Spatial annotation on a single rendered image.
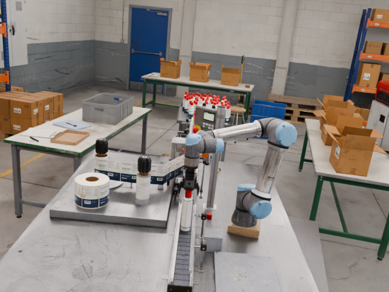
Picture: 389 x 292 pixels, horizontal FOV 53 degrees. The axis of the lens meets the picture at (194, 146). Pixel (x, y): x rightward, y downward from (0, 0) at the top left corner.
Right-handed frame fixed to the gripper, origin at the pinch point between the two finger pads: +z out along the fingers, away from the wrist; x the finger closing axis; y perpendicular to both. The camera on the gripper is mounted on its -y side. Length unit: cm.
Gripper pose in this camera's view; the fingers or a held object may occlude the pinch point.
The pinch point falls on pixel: (187, 202)
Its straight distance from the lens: 200.2
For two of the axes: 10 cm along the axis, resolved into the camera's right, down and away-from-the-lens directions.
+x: -10.0, -0.9, 0.0
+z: -0.9, 9.5, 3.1
